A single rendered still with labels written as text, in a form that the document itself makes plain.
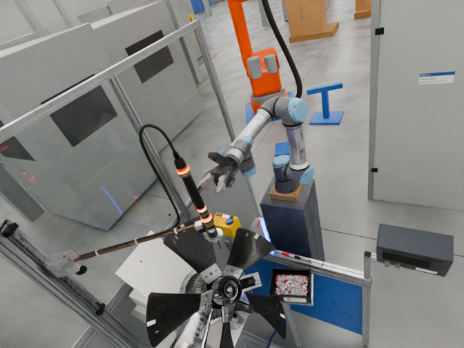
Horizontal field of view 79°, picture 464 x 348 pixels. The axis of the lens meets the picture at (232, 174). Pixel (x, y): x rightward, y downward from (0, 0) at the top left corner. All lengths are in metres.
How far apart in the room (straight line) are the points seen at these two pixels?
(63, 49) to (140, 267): 2.77
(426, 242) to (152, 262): 1.20
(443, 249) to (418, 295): 1.34
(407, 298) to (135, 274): 2.00
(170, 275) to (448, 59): 2.22
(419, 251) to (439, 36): 1.53
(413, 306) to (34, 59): 3.96
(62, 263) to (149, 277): 0.39
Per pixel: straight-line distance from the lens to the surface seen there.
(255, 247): 1.47
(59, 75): 3.64
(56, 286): 1.46
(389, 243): 1.37
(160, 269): 1.50
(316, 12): 8.81
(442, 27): 2.42
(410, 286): 2.72
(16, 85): 3.45
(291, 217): 1.91
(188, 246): 1.33
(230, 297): 1.31
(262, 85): 4.89
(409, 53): 2.46
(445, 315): 2.66
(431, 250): 1.37
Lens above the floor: 2.31
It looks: 36 degrees down
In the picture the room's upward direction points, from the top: 20 degrees counter-clockwise
